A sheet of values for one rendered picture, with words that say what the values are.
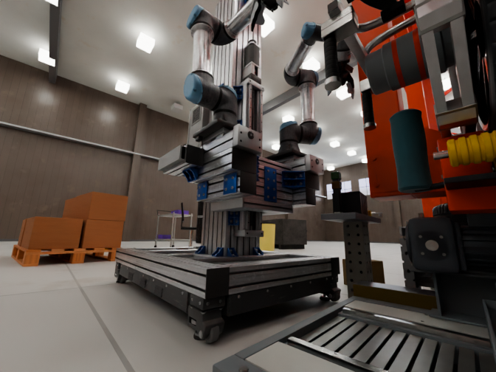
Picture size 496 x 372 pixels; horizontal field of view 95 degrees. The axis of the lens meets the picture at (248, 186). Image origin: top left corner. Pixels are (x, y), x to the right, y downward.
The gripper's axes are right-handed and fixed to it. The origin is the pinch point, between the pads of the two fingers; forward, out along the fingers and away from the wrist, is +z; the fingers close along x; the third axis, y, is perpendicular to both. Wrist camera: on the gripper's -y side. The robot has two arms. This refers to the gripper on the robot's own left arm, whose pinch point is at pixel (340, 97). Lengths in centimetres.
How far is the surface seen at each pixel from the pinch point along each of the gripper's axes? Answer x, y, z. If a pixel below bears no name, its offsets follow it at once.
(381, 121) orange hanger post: 27.5, 13.3, 3.9
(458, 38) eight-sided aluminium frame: 52, 67, -39
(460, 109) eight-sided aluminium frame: 57, 66, -27
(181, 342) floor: 18, 134, 29
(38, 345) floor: -10, 163, 19
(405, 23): 34, 32, -37
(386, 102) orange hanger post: 26.2, 7.0, -2.6
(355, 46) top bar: 23, 42, -34
